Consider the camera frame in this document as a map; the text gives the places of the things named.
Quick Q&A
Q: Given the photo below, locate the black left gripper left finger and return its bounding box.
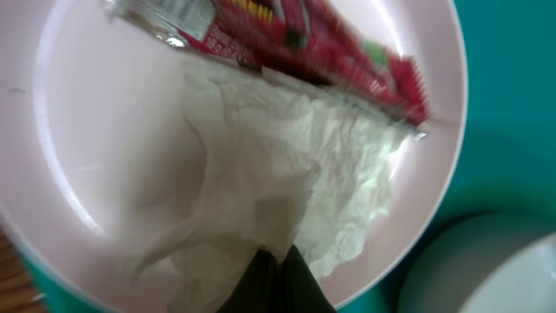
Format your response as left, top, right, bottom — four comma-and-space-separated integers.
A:
217, 250, 280, 313

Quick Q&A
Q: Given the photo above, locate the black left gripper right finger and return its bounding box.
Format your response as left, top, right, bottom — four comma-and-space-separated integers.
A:
280, 245, 336, 313

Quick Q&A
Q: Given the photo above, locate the white paper napkin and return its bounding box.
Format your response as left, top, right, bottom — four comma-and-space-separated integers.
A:
120, 58, 406, 312

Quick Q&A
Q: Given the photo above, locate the red snack wrapper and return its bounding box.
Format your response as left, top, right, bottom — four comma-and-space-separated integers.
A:
103, 0, 429, 129

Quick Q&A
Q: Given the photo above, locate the grey-green bowl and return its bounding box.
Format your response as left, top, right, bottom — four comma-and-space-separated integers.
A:
397, 214, 555, 313

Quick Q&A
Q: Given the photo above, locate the large pink plate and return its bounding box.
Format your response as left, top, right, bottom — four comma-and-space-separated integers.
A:
1, 1, 468, 312

